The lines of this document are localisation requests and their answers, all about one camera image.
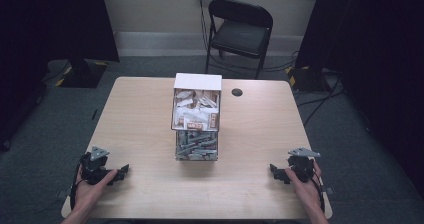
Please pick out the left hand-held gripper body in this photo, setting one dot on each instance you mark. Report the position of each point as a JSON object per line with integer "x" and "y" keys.
{"x": 93, "y": 169}

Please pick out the black curtain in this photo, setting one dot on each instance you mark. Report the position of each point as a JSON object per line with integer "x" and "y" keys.
{"x": 50, "y": 27}
{"x": 370, "y": 50}

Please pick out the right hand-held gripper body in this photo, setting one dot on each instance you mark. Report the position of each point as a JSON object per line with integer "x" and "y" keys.
{"x": 301, "y": 165}

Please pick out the black stand base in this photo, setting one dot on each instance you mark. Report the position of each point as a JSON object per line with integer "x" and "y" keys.
{"x": 80, "y": 73}
{"x": 308, "y": 79}

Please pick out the pile of white brown packets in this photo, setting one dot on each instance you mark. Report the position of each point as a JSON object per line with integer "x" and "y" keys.
{"x": 196, "y": 112}

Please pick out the person's left hand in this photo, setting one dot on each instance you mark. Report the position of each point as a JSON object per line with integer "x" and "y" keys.
{"x": 86, "y": 194}

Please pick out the person's right hand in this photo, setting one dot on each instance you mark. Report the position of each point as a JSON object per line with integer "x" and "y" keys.
{"x": 309, "y": 194}

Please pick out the white two-tier storage box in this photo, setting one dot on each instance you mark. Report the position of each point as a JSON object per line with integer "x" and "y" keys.
{"x": 198, "y": 81}

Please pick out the black folding chair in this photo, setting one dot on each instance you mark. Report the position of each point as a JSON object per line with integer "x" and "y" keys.
{"x": 240, "y": 37}

